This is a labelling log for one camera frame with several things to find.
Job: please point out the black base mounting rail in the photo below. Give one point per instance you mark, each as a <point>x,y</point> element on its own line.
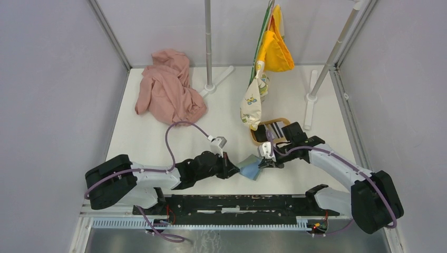
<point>281,209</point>

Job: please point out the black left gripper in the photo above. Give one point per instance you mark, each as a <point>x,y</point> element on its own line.
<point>228,168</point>

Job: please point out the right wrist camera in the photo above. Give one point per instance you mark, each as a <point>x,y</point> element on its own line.
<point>266,150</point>

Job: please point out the pink crumpled garment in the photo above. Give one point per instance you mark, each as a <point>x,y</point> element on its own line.
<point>165,90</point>

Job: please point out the cartoon print children's garment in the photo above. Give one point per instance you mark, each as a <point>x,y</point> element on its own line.
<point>272,55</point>

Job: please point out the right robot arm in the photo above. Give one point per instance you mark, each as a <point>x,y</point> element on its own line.
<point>370,199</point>

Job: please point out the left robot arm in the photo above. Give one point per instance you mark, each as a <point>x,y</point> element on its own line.
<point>121,181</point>

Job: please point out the metal rack pole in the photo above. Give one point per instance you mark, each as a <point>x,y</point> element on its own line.
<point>211,85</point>
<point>317,78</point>

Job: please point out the yellow oval tray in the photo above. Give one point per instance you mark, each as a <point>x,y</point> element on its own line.
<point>276,141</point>

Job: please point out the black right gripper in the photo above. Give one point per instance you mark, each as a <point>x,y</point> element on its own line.
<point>265,163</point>

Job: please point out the black phone in tray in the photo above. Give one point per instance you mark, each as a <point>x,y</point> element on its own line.
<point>259,135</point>

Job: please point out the left metal rack pole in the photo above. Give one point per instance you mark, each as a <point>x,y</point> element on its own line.
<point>211,85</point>

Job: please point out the right metal rack pole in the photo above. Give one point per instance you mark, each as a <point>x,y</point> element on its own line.
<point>317,78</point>

